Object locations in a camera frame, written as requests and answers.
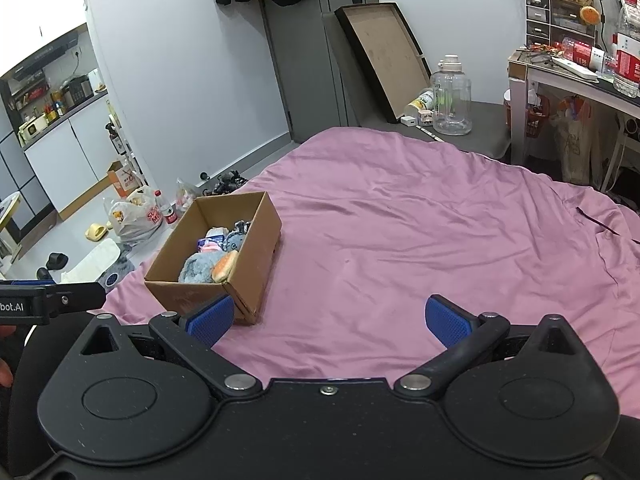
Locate clear plastic bag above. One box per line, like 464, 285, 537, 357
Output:
175, 178, 201, 213

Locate dark tangled gear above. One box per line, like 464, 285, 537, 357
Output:
200, 170, 248, 196

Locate grey door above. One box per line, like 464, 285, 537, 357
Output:
260, 0, 381, 143

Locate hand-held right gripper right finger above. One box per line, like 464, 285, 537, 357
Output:
394, 295, 586, 393

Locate pink bed sheet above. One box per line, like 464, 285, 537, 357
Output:
87, 126, 640, 418

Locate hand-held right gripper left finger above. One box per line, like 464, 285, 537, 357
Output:
80, 294, 262, 393

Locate small cardboard box orange print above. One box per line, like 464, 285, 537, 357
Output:
106, 160, 141, 198

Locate black framed brown board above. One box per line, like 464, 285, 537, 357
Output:
334, 2, 432, 124

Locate black cable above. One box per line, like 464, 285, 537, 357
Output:
577, 206, 621, 236

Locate pack of water bottles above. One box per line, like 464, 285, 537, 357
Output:
612, 0, 640, 98

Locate burger plush toy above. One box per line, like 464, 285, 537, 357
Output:
211, 251, 239, 283

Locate black spray bottle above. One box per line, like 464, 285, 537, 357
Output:
105, 122, 126, 156

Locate red basket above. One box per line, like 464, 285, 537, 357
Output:
522, 95, 551, 141

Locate blue snack packet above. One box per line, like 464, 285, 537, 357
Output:
196, 227, 230, 253

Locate white floor mat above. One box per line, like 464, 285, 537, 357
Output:
60, 237, 121, 283

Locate white desk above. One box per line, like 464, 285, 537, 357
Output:
507, 50, 640, 196

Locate grey low platform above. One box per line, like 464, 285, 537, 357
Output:
357, 100, 511, 166

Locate white kitchen cabinet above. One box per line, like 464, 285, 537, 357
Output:
22, 90, 131, 216

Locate red label water bottle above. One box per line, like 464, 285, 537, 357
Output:
560, 37, 618, 73

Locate white bottle with yellow lid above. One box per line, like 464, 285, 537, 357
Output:
404, 91, 435, 118

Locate beige paper bag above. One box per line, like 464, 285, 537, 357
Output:
552, 105, 608, 186

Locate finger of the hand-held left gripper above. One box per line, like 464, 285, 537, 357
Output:
46, 282, 107, 315

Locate clear plastic water jug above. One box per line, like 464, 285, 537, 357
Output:
430, 54, 473, 136

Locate grey fluffy plush toy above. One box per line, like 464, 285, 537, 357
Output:
178, 251, 226, 285

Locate grey drawer organiser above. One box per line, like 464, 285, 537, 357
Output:
525, 0, 596, 51

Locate red capped water bottle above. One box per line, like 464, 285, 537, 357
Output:
154, 190, 178, 225

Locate white plastic bag red print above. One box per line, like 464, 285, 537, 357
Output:
102, 186, 163, 246

